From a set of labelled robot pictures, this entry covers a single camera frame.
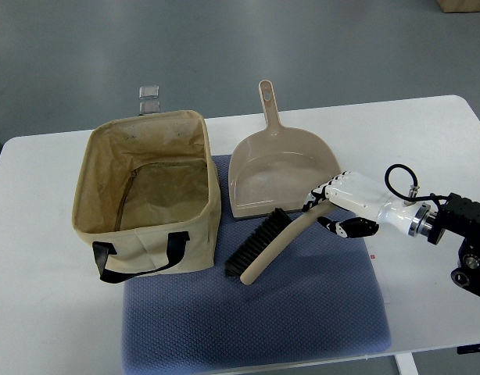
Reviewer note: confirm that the beige plastic dustpan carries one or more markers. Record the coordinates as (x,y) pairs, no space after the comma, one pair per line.
(278,166)

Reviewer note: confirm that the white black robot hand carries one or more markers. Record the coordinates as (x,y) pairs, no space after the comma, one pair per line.
(372,204)

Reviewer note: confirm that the white table leg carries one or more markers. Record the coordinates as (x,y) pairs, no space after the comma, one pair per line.
(405,364)

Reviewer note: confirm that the cream fabric bag black handles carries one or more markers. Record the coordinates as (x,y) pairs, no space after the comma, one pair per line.
(148,196)

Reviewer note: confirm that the metal floor plate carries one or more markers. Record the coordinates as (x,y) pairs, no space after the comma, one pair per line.
(150,91)
(147,107)

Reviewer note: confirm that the black control panel under table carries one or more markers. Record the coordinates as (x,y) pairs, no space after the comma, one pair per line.
(468,349)

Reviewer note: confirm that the lower metal floor plate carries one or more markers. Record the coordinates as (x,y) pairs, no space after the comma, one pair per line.
(147,107)

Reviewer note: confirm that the upper metal floor plate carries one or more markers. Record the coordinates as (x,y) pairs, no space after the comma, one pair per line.
(150,91)

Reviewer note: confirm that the blue quilted mat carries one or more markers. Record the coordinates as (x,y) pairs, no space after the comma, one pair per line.
(319,299)

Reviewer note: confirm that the wooden box corner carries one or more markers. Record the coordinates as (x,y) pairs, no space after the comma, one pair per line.
(459,6)

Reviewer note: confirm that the beige hand broom black bristles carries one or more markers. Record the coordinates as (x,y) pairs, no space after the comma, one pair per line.
(269,240)

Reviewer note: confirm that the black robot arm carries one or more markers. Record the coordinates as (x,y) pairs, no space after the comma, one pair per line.
(439,214)

